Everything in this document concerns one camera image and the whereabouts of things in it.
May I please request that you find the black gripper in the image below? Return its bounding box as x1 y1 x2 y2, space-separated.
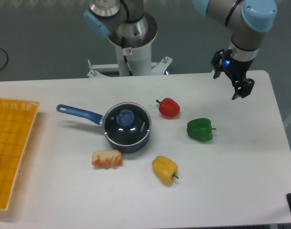
211 49 255 100

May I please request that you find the glass lid with blue knob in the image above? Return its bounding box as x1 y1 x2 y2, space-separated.
103 102 151 146

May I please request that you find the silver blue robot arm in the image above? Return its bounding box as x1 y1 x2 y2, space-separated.
83 0 277 99

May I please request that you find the green bell pepper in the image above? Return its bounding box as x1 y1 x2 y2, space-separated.
186 118 216 142

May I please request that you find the red bell pepper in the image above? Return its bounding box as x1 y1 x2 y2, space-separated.
156 98 180 118

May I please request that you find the yellow bell pepper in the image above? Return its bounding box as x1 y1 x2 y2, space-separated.
151 156 178 186

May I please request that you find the toy bread slice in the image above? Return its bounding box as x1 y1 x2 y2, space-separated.
91 150 122 167

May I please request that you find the yellow woven tray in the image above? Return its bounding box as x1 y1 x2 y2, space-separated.
0 98 40 211

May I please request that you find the black cable on pedestal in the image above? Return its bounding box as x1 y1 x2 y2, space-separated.
121 36 134 77

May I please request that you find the dark saucepan with blue handle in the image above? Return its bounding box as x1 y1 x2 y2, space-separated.
56 102 151 154

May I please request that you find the black cable on floor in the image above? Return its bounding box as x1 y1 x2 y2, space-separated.
0 46 9 76

